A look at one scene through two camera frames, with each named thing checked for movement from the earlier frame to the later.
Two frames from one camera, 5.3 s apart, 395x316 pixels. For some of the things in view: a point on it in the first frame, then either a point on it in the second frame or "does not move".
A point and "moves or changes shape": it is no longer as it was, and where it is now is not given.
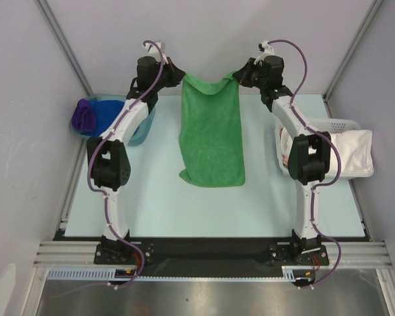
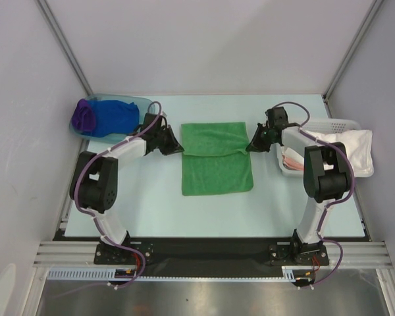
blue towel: (106, 111) does not move
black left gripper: (176, 75) -> (174, 146)
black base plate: (209, 257) does not move
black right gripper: (245, 74) -> (263, 138)
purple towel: (83, 118) does not move
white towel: (355, 150) does not move
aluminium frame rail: (83, 253) does not move
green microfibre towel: (210, 132) moves or changes shape
